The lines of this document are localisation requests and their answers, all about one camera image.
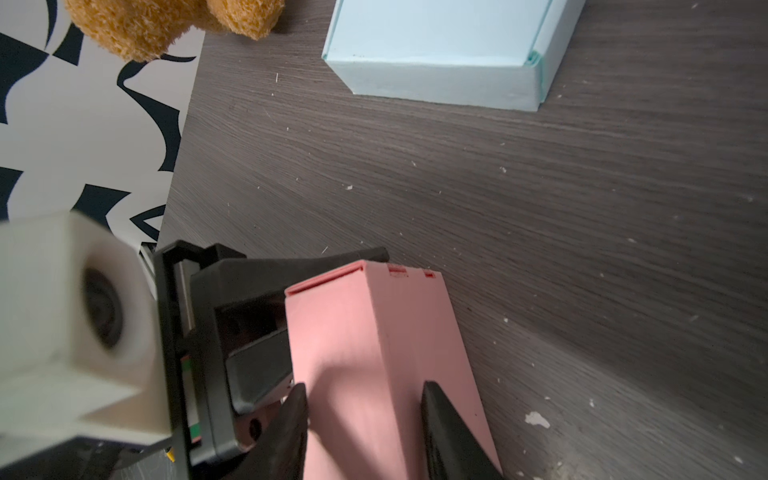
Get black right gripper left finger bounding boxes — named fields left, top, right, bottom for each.
left=224, top=383, right=308, bottom=480

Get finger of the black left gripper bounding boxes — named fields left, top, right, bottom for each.
left=192, top=247, right=389, bottom=454
left=225, top=328, right=293, bottom=415

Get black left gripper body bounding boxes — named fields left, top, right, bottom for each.
left=114, top=240, right=246, bottom=479

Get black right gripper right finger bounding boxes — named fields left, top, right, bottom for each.
left=421, top=381, right=504, bottom=480

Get pink paper boxes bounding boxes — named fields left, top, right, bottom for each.
left=285, top=261, right=499, bottom=479

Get light blue paper box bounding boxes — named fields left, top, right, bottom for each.
left=322, top=0, right=584, bottom=112

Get brown teddy bear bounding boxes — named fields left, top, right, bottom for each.
left=65, top=0, right=285, bottom=62

